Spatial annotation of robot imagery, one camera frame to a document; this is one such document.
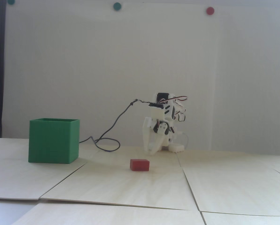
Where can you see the large white paper sheet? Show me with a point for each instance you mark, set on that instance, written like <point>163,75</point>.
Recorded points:
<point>177,35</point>

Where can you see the light plywood sheet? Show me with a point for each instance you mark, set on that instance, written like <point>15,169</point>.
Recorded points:
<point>107,215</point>
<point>119,187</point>
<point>236,192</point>
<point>13,178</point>
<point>224,161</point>
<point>247,220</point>

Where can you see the red rectangular block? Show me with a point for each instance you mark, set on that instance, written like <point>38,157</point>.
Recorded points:
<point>140,165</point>

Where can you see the green open plastic box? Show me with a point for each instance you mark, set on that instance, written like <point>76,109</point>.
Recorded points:
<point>51,140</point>

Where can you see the red round magnet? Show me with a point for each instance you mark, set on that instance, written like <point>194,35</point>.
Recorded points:
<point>210,10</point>

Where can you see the white robot arm with base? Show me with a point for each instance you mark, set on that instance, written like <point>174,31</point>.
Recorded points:
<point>176,148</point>

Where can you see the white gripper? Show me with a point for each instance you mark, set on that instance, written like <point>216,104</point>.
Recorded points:
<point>149,126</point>

